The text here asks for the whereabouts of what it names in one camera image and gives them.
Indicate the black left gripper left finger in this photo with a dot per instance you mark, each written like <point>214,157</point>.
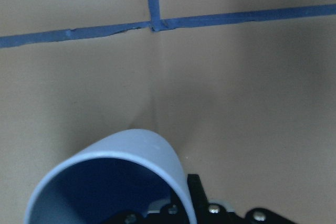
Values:
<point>170,211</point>

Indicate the blue cup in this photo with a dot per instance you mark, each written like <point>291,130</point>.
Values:
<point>131,170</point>

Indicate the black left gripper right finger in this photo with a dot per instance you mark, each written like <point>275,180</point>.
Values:
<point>214,212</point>

